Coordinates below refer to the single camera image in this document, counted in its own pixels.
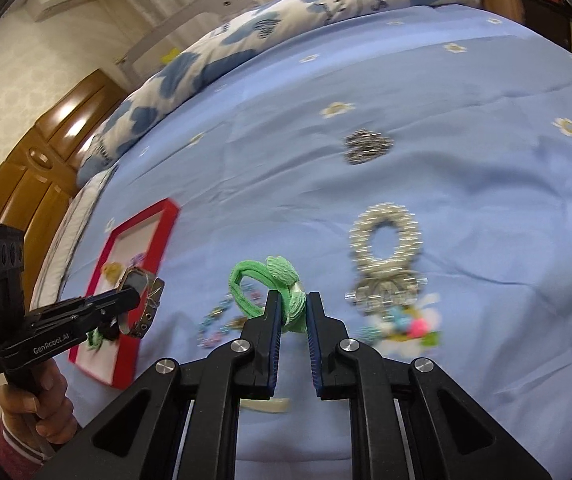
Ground silver chain bracelet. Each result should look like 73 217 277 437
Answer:
343 128 395 166

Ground green braided bracelet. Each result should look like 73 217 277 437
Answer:
84 326 107 354

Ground colourful candy bead bracelet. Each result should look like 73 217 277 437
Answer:
359 294 442 361

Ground red tray white inside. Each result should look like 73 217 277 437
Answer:
68 198 179 390

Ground white pearl scrunchie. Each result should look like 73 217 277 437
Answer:
349 203 423 278

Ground rose gold wristwatch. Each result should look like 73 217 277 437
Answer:
117 266 164 339

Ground wooden headboard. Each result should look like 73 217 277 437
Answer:
0 70 126 302

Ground left hand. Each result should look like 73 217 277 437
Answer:
0 360 79 450

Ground clear comb colourful pompoms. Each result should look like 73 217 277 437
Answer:
240 398 290 414

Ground dark wooden side cabinet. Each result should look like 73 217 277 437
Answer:
521 0 572 52

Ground yellow hair claw clip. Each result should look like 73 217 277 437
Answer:
102 262 124 286

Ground black velvet scrunchie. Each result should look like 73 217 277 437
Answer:
97 318 121 341

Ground blue floral bed sheet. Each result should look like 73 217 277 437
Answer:
62 6 572 479

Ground purple bow hair clip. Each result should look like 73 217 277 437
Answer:
128 252 146 268

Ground green hair tie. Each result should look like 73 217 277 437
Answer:
228 254 309 335

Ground blue glass bead bracelet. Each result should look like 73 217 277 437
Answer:
195 278 267 351

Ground white striped pillow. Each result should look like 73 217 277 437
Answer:
29 166 117 311

